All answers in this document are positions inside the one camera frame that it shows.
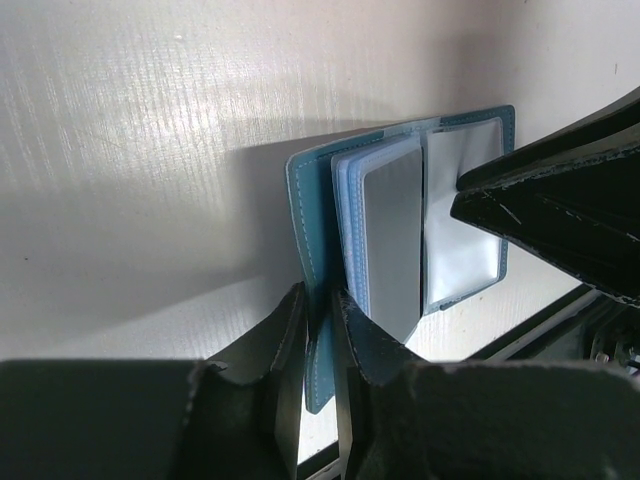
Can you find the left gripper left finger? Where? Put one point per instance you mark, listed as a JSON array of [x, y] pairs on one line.
[[234, 415]]

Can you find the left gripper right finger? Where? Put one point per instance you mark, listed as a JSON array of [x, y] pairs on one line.
[[402, 417]]

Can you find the blue card holder wallet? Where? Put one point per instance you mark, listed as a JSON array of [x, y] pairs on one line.
[[325, 191]]

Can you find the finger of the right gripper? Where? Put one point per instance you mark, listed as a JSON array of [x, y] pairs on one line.
[[570, 198]]

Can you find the grey credit card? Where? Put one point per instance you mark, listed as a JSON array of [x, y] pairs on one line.
[[393, 222]]

